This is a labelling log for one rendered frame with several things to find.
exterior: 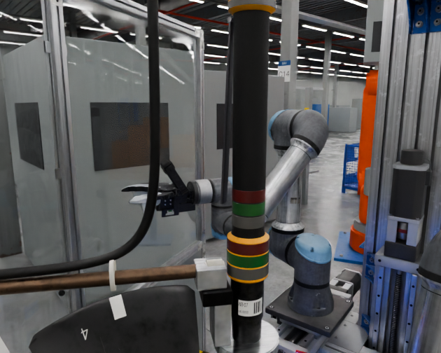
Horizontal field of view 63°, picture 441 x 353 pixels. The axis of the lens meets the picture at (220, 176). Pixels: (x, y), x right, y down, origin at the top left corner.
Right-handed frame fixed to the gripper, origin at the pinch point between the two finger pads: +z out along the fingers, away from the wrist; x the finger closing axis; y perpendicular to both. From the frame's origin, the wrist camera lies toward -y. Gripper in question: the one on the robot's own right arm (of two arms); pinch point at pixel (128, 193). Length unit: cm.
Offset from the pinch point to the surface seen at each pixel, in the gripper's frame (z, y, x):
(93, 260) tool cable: 17, -18, -63
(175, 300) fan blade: 5, -3, -52
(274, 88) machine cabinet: -273, -3, 323
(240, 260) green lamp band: 4, -19, -68
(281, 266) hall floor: -201, 171, 173
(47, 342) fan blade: 22, -1, -53
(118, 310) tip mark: 13, -3, -52
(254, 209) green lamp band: 3, -24, -68
